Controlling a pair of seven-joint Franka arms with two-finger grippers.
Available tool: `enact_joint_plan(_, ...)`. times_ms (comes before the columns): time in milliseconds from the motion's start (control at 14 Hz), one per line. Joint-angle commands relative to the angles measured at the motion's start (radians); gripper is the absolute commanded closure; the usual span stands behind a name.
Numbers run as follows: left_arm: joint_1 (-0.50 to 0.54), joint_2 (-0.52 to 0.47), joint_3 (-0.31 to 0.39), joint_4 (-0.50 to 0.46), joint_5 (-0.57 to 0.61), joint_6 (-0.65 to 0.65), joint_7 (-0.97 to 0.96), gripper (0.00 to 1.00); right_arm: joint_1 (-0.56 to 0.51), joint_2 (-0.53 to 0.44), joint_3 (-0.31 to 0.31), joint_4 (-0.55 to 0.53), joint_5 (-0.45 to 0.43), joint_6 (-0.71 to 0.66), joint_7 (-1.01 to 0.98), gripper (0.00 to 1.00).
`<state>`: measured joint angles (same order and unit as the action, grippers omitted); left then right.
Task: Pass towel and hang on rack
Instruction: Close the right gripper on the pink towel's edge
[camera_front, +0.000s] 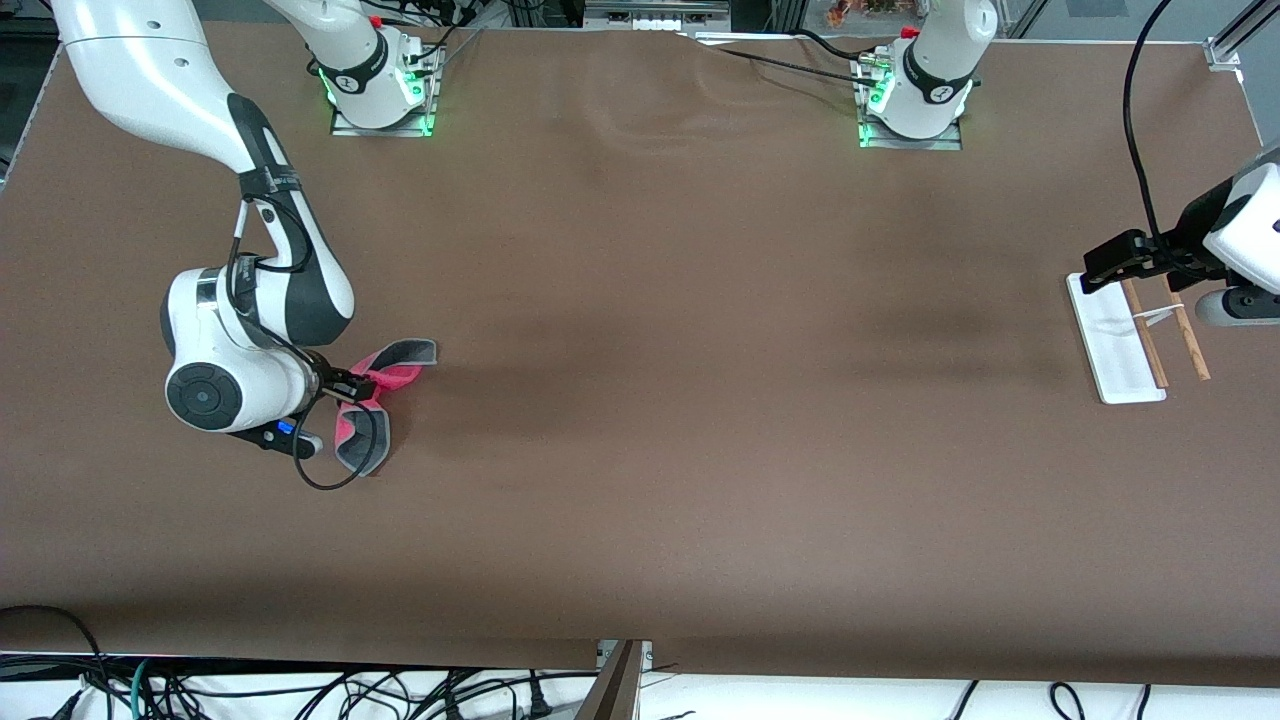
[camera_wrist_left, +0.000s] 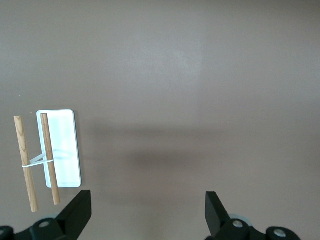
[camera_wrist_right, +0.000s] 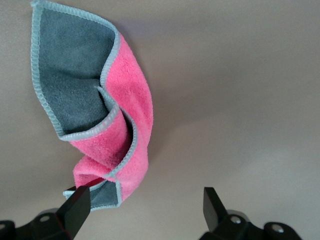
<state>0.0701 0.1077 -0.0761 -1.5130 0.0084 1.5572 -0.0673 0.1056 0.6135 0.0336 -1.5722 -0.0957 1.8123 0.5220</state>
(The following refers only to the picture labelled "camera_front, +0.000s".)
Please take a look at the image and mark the pink towel with grey edge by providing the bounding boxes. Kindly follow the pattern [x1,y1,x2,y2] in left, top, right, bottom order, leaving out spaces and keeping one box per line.
[333,339,438,477]

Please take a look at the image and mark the metal base plate left arm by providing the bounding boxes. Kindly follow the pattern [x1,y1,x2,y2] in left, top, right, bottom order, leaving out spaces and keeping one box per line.
[855,55,964,151]

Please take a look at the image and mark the metal base plate right arm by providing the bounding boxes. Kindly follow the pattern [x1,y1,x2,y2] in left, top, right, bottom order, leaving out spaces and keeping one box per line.
[330,45,442,138]

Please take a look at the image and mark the white rack with wooden bars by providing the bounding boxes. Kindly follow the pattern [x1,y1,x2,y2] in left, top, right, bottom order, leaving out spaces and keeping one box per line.
[1066,270,1212,406]

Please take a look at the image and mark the brown table cover sheet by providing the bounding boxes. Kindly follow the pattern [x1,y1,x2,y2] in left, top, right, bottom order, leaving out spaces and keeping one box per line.
[0,18,1280,691]

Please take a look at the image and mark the orange background items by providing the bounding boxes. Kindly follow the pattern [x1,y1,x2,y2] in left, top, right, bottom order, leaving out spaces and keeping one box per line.
[825,0,901,26]

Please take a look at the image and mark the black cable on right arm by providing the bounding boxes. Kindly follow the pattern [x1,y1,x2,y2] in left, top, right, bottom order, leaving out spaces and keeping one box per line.
[225,190,381,492]

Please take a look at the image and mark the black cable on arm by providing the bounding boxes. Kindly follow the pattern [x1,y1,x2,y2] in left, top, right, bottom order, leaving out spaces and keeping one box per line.
[225,190,381,492]
[1122,0,1173,251]

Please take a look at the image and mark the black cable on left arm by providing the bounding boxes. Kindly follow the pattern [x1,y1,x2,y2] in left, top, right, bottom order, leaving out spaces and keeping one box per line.
[1122,0,1173,251]

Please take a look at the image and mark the aluminium frame corner post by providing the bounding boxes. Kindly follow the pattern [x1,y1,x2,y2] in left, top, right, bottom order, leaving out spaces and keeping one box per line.
[1205,0,1280,71]

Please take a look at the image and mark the tangled black cables bundle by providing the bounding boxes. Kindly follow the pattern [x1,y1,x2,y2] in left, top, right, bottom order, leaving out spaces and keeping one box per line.
[60,665,601,720]

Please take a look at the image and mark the thick black looping cable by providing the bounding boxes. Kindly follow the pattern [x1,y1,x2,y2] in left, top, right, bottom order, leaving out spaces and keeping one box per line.
[0,605,113,720]

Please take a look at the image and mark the short black cable on table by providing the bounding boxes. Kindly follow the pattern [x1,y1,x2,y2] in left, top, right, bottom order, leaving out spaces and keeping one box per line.
[795,28,876,63]

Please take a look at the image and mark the long black cable on table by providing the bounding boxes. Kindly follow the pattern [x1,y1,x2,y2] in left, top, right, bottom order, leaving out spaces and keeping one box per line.
[700,38,886,91]

